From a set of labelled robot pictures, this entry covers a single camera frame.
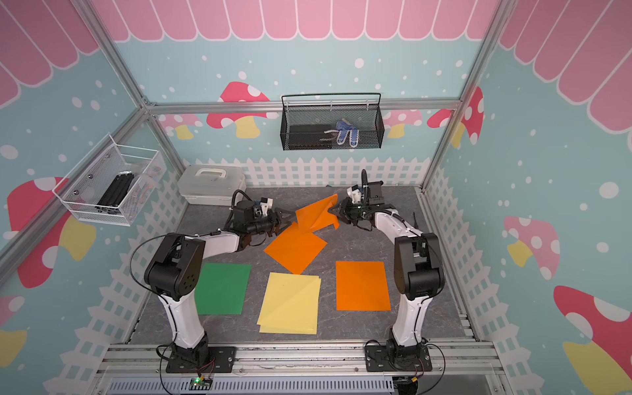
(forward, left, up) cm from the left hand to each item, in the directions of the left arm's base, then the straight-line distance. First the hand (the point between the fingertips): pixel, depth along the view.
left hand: (294, 220), depth 93 cm
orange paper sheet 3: (-20, -26, -14) cm, 35 cm away
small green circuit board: (-50, +25, -15) cm, 58 cm away
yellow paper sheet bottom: (-27, 0, -12) cm, 30 cm away
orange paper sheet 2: (-4, 0, -12) cm, 13 cm away
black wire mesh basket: (+31, -14, +23) cm, 41 cm away
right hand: (+3, -13, +3) cm, 14 cm away
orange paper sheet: (+1, -9, +2) cm, 9 cm away
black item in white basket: (-7, +49, +23) cm, 54 cm away
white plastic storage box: (+20, +38, -1) cm, 42 cm away
